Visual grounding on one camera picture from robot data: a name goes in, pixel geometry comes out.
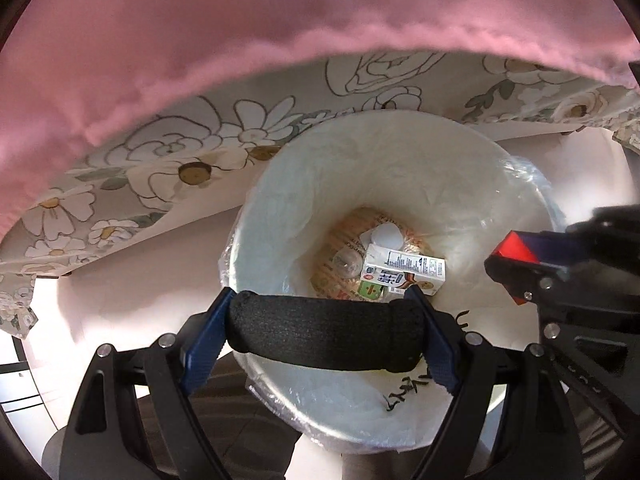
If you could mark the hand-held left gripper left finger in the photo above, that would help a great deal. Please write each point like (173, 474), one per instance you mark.
(205, 355)

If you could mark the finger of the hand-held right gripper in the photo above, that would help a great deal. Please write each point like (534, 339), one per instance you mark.
(555, 247)
(520, 280)

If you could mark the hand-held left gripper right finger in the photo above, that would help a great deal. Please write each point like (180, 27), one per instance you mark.
(442, 360)

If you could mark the red cube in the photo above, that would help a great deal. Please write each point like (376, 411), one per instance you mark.
(517, 247)

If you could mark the white milk carton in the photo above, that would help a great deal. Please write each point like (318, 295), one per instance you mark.
(405, 267)

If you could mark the black foam roll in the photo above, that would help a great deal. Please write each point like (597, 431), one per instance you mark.
(325, 330)

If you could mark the clear plastic bottle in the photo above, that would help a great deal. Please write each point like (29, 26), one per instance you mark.
(347, 262)

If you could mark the white trash bin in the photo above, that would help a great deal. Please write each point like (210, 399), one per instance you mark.
(400, 175)

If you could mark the person's left leg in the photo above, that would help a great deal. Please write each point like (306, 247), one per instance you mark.
(240, 425)

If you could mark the white round lid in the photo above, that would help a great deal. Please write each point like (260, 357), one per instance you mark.
(384, 235)

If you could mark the orange striped snack bag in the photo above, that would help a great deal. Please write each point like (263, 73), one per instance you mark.
(340, 232)

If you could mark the white drawer cabinet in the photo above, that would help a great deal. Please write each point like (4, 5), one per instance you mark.
(17, 380)

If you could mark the flower print bed sheet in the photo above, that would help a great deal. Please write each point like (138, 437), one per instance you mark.
(175, 160)

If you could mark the pink floral blanket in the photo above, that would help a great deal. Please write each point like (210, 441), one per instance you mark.
(250, 10)

